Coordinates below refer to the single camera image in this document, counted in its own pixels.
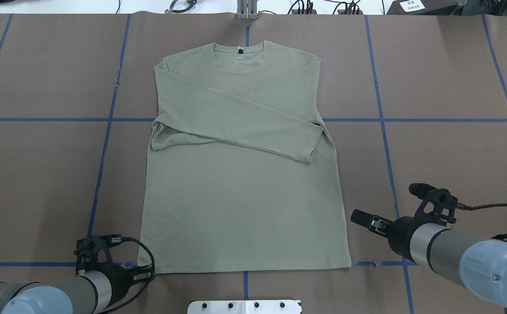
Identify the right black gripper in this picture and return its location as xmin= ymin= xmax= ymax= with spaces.
xmin=350 ymin=209 xmax=423 ymax=262

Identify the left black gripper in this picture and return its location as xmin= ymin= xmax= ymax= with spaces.
xmin=105 ymin=262 xmax=156 ymax=301

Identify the olive green long-sleeve shirt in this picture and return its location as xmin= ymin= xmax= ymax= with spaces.
xmin=140 ymin=41 xmax=352 ymax=273

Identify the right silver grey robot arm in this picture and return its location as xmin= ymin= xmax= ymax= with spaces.
xmin=350 ymin=209 xmax=507 ymax=313

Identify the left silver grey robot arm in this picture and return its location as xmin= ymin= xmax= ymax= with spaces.
xmin=0 ymin=262 xmax=156 ymax=314

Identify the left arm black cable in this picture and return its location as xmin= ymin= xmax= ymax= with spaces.
xmin=105 ymin=235 xmax=156 ymax=314

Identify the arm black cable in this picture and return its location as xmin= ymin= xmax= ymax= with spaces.
xmin=456 ymin=201 xmax=507 ymax=212
xmin=105 ymin=235 xmax=156 ymax=314

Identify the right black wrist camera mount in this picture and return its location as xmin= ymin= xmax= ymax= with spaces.
xmin=408 ymin=183 xmax=469 ymax=227

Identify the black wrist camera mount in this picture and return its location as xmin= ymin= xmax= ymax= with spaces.
xmin=73 ymin=234 xmax=122 ymax=275
xmin=408 ymin=183 xmax=469 ymax=227

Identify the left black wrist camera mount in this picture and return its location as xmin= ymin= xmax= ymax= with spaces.
xmin=73 ymin=234 xmax=122 ymax=275

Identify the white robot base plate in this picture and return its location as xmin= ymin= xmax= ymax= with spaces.
xmin=187 ymin=300 xmax=303 ymax=314

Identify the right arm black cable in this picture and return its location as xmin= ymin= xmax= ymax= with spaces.
xmin=456 ymin=201 xmax=507 ymax=212

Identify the black cable bundle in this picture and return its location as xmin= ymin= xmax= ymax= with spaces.
xmin=289 ymin=0 xmax=362 ymax=15

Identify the grey aluminium frame post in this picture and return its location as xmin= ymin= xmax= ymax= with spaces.
xmin=237 ymin=0 xmax=259 ymax=20

